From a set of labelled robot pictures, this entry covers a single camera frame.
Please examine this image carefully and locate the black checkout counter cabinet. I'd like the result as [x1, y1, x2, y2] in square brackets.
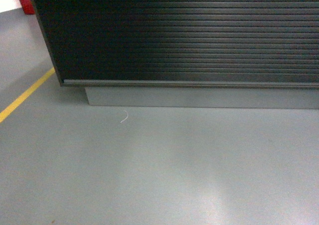
[31, 0, 319, 109]

